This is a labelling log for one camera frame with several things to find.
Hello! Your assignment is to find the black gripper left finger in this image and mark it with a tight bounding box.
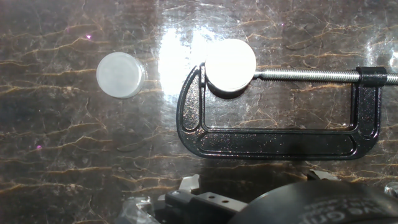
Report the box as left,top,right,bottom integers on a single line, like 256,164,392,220
155,174,248,224

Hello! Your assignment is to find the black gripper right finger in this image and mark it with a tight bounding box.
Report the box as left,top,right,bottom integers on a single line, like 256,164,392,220
306,169,340,182

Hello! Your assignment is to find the white plastic jar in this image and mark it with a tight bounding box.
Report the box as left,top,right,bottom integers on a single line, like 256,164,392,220
204,38,257,100

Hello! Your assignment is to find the black metal C-clamp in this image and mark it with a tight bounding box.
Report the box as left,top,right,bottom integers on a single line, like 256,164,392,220
175,62,398,161

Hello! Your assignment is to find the dark marble pattern mat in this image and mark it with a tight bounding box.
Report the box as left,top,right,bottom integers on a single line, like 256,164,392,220
0,0,398,224

